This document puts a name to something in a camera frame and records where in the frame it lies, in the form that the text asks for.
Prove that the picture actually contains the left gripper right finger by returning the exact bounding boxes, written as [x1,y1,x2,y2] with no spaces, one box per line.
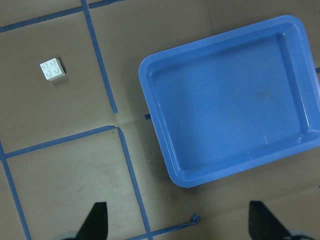
[248,200,292,240]

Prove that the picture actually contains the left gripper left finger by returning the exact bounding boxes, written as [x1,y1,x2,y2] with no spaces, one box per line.
[75,202,108,240]

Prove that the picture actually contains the white block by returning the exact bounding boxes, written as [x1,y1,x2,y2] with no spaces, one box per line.
[39,58,66,81]

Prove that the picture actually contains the blue plastic tray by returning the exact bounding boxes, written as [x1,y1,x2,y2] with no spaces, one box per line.
[138,15,320,188]

